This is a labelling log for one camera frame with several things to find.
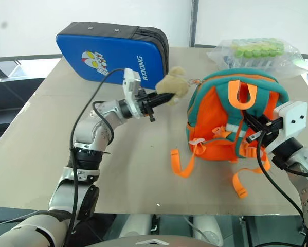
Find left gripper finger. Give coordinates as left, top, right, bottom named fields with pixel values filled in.
left=147, top=97, right=174, bottom=107
left=146, top=92, right=175, bottom=102

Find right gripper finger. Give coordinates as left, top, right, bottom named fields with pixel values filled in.
left=245, top=112, right=263, bottom=131
left=246, top=131, right=265, bottom=144

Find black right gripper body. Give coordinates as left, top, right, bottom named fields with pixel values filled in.
left=257, top=115, right=285, bottom=148

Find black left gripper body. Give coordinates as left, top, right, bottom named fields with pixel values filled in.
left=137, top=88, right=156, bottom=123

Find beige plush toy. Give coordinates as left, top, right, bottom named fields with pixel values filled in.
left=155, top=66, right=190, bottom=107

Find orange and teal backpack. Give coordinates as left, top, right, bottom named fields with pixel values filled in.
left=170, top=67, right=291, bottom=199

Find clear plastic bag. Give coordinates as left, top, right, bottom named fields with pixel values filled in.
left=206, top=37, right=308, bottom=79

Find blue kick pad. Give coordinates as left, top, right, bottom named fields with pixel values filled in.
left=55, top=21, right=170, bottom=91

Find green capped tube rack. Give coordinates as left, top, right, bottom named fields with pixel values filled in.
left=228, top=38, right=286, bottom=70

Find threaded metal pole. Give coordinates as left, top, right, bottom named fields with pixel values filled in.
left=189, top=0, right=198, bottom=48

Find white rounded robot leg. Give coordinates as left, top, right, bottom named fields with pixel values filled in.
left=118, top=214, right=154, bottom=239
left=191, top=215, right=224, bottom=245

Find grey robot torso plate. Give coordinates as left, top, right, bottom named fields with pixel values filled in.
left=86, top=233, right=222, bottom=247

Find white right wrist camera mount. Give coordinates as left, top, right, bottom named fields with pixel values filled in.
left=265, top=101, right=308, bottom=152

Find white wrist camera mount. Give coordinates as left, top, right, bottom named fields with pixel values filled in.
left=265, top=101, right=308, bottom=152
left=122, top=67, right=142, bottom=120

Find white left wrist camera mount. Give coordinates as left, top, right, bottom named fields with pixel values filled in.
left=122, top=67, right=142, bottom=120

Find metal keychain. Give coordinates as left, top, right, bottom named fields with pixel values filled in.
left=188, top=78, right=205, bottom=87

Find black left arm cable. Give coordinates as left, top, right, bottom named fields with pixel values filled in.
left=62, top=67, right=128, bottom=247

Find dark metal frame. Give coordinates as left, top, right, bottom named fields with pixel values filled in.
left=0, top=53, right=63, bottom=146

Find thin white cable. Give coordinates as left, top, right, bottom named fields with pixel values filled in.
left=0, top=209, right=40, bottom=227

